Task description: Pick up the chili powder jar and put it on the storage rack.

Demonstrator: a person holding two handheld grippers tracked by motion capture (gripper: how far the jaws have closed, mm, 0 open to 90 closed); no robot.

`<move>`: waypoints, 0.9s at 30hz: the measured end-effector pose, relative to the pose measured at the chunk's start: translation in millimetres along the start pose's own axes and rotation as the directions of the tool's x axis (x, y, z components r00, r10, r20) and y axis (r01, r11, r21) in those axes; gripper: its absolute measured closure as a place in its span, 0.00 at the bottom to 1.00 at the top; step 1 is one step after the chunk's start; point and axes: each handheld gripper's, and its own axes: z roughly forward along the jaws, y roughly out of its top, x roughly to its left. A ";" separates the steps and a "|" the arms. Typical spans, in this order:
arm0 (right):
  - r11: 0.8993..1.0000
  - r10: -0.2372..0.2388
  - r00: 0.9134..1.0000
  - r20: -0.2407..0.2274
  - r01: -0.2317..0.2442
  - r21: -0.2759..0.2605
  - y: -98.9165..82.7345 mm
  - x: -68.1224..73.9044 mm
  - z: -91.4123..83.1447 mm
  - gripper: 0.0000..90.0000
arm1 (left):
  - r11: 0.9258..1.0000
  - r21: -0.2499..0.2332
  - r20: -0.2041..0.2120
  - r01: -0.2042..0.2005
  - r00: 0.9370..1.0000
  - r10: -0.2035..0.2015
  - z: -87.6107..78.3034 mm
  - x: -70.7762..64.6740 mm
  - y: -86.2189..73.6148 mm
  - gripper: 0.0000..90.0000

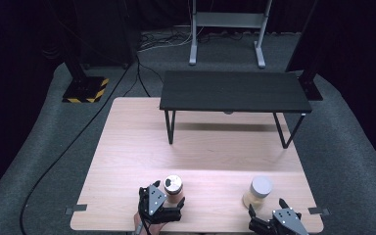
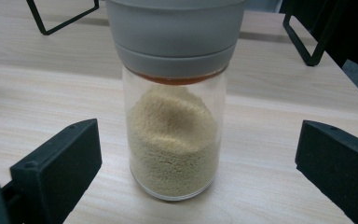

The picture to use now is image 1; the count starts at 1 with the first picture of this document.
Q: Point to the grey tape strip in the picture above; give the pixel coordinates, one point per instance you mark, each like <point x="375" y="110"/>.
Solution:
<point x="318" y="211"/>
<point x="76" y="209"/>

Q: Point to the red spice jar silver lid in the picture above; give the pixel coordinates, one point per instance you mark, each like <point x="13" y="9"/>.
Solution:
<point x="173" y="189"/>

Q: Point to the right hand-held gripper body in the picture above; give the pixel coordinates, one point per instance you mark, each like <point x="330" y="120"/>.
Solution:
<point x="284" y="223"/>

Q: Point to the yellow spice jar white lid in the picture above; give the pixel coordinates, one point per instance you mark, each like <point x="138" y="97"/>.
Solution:
<point x="259" y="192"/>

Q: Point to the black yellow striped stand base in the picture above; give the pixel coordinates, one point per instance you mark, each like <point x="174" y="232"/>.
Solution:
<point x="86" y="89"/>

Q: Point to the grey metal stand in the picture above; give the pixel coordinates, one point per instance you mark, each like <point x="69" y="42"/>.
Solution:
<point x="228" y="20"/>

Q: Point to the black low shelf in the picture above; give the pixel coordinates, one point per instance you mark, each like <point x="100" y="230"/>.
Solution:
<point x="231" y="91"/>

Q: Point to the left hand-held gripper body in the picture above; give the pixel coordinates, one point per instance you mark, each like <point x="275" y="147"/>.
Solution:
<point x="156" y="200"/>

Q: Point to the black stand post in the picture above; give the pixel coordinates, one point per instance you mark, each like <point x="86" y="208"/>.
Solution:
<point x="310" y="81"/>

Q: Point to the person's left hand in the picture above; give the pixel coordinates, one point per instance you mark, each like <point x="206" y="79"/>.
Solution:
<point x="138" y="223"/>

